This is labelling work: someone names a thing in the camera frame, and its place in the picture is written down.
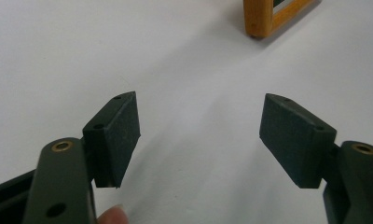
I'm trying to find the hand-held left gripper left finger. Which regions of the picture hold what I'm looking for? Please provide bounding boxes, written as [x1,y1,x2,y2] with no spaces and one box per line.
[82,91,142,189]

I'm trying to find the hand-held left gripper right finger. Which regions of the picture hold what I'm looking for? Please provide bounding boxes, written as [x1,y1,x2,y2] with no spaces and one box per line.
[258,92,338,189]

